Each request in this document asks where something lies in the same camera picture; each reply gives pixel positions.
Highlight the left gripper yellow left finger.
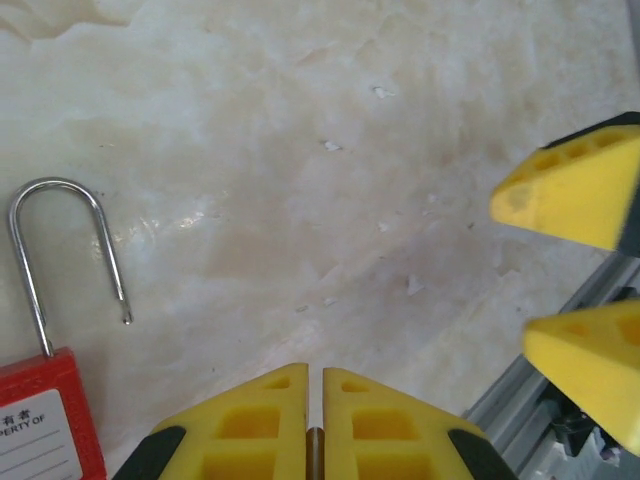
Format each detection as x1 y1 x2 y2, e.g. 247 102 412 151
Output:
112 363 309 480

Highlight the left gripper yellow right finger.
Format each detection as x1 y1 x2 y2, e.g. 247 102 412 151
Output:
322 367 519 480

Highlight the red padlock steel shackle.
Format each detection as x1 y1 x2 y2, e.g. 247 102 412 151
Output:
0 175 135 480

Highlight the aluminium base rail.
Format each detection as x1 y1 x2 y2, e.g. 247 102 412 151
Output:
464 252 640 480

